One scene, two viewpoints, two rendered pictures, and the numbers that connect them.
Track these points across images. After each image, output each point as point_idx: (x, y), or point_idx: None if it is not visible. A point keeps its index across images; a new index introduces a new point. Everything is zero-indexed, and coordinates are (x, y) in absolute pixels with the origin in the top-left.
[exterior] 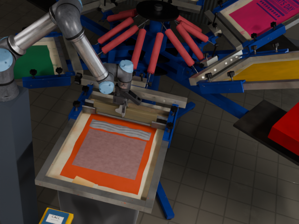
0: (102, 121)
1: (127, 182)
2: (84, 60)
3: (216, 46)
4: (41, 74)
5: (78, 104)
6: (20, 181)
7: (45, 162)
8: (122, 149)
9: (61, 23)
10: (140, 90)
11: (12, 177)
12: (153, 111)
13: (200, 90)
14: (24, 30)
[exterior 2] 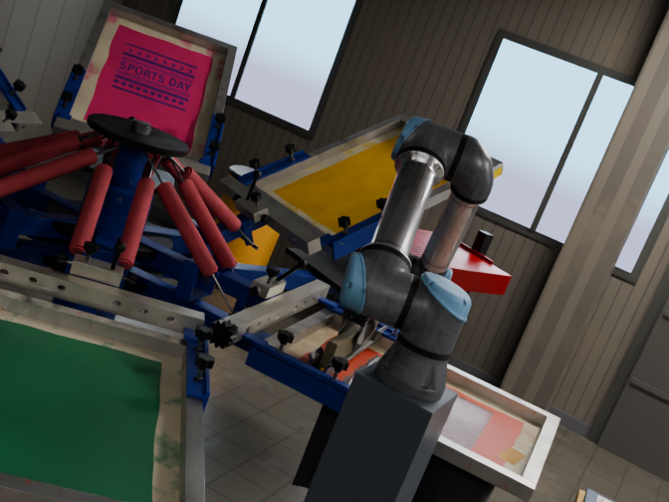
0: (343, 378)
1: (499, 419)
2: (460, 237)
3: (260, 176)
4: (144, 374)
5: (346, 361)
6: None
7: (488, 465)
8: None
9: (490, 172)
10: (291, 299)
11: None
12: (321, 327)
13: (235, 272)
14: (404, 218)
